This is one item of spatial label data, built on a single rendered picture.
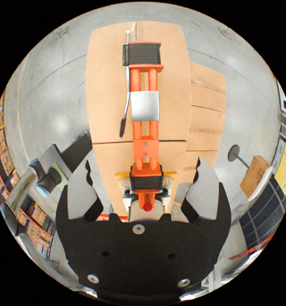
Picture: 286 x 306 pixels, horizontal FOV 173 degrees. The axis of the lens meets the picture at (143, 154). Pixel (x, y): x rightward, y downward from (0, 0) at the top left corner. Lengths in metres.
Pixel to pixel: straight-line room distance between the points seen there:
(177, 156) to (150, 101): 0.29
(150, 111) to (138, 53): 0.15
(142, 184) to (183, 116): 0.28
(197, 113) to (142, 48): 0.73
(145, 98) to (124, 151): 0.26
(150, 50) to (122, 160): 0.41
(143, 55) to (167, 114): 0.24
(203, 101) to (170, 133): 0.58
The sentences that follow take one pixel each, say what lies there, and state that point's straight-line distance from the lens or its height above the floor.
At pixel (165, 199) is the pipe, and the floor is 1.00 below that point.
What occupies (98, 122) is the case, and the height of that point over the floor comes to 0.94.
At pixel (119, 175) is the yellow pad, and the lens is 0.49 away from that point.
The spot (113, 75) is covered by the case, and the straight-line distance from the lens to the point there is 0.41.
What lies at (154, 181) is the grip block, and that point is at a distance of 0.33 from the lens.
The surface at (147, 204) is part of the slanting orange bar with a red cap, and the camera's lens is 0.25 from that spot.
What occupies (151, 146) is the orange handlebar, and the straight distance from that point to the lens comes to 0.26.
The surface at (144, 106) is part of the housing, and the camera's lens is 0.24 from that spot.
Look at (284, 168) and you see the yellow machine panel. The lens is 7.26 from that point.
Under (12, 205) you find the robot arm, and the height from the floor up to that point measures 1.38.
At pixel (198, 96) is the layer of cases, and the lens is 0.90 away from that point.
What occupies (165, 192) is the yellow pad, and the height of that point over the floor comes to 1.00.
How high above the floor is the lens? 1.32
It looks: 60 degrees down
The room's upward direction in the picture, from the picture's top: 178 degrees clockwise
